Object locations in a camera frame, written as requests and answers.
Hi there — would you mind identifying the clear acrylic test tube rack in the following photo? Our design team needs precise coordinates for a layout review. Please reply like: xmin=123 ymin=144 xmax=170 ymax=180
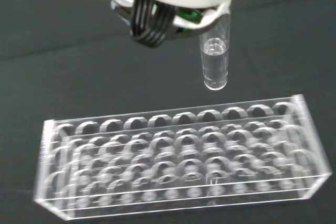
xmin=33 ymin=94 xmax=332 ymax=221

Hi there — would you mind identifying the black bench cloth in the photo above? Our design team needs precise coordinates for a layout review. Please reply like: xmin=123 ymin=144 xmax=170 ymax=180
xmin=0 ymin=0 xmax=336 ymax=224

